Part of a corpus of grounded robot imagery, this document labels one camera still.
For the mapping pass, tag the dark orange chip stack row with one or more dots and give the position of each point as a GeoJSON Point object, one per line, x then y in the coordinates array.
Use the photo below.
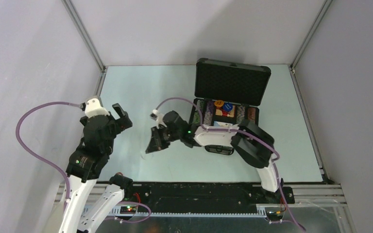
{"type": "Point", "coordinates": [251, 114]}

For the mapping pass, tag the blue orange chip stack row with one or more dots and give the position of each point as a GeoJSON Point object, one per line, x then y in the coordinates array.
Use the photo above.
{"type": "Point", "coordinates": [240, 114]}

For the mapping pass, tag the purple chip stack row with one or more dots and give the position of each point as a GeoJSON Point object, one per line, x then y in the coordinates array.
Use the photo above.
{"type": "Point", "coordinates": [209, 108]}

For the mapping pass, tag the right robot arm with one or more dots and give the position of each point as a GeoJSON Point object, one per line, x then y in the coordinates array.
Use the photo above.
{"type": "Point", "coordinates": [253, 144]}

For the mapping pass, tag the orange round button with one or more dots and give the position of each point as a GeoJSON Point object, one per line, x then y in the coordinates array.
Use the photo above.
{"type": "Point", "coordinates": [219, 103]}

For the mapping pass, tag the blue round dealer button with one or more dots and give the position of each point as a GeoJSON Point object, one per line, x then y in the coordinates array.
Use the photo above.
{"type": "Point", "coordinates": [227, 107]}

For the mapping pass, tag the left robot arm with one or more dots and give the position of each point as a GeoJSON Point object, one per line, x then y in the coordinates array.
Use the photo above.
{"type": "Point", "coordinates": [85, 166]}

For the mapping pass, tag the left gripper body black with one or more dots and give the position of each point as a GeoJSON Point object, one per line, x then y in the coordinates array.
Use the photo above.
{"type": "Point", "coordinates": [115, 130]}

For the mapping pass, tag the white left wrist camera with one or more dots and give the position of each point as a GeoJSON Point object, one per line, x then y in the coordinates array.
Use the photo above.
{"type": "Point", "coordinates": [93, 107]}

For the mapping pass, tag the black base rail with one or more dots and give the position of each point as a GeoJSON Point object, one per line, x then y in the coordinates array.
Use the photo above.
{"type": "Point", "coordinates": [205, 198]}

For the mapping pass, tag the clear round plastic disc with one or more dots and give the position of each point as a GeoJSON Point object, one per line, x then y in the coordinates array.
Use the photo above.
{"type": "Point", "coordinates": [146, 156]}

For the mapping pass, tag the red Texas Hold'em card deck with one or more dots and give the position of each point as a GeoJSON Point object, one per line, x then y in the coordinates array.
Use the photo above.
{"type": "Point", "coordinates": [225, 113]}

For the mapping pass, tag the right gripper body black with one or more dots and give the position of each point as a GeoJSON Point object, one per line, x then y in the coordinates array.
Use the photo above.
{"type": "Point", "coordinates": [174, 136]}

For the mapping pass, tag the black poker set case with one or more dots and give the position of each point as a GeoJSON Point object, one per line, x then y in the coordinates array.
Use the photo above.
{"type": "Point", "coordinates": [235, 83]}

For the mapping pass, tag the blue card deck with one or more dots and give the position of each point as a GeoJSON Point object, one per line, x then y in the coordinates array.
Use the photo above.
{"type": "Point", "coordinates": [222, 124]}

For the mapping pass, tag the green chip stack row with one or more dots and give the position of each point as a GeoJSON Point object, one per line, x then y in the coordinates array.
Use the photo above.
{"type": "Point", "coordinates": [196, 116]}

